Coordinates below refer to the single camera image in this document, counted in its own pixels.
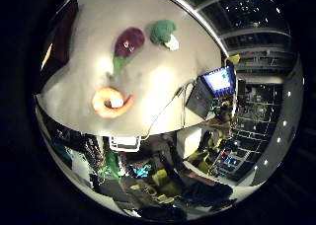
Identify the white cabinet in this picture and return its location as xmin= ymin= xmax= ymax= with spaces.
xmin=175 ymin=127 xmax=202 ymax=159

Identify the person in dark blue clothes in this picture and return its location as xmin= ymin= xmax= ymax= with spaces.
xmin=180 ymin=180 xmax=235 ymax=208

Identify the person wearing headphones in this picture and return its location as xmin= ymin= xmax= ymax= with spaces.
xmin=208 ymin=104 xmax=233 ymax=144

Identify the teal patterned item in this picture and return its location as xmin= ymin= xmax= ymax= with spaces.
xmin=132 ymin=163 xmax=153 ymax=179

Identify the yellow-green chair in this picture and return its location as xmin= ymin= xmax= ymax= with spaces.
xmin=157 ymin=180 xmax=186 ymax=200
xmin=189 ymin=145 xmax=215 ymax=174
xmin=151 ymin=168 xmax=173 ymax=187

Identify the green broccoli plush toy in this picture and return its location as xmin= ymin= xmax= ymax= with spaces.
xmin=149 ymin=19 xmax=181 ymax=51

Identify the dark storage shelving rack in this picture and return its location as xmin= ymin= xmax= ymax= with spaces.
xmin=213 ymin=83 xmax=284 ymax=184

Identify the green bag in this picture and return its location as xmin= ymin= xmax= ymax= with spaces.
xmin=98 ymin=150 xmax=121 ymax=182

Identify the orange shrimp plush toy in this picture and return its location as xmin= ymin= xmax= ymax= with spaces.
xmin=91 ymin=86 xmax=136 ymax=119

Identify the purple eggplant plush toy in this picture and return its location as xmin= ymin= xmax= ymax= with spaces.
xmin=111 ymin=27 xmax=146 ymax=79

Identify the thin yellowish cable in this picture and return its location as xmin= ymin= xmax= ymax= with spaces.
xmin=141 ymin=81 xmax=196 ymax=141

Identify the small yellow object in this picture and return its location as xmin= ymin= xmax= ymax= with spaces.
xmin=225 ymin=53 xmax=242 ymax=66

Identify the thin grey cable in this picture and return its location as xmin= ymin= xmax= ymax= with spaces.
xmin=180 ymin=81 xmax=196 ymax=127

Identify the black tray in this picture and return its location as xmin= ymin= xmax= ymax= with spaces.
xmin=40 ymin=0 xmax=80 ymax=85

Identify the open laptop computer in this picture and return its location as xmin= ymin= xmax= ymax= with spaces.
xmin=185 ymin=64 xmax=238 ymax=119

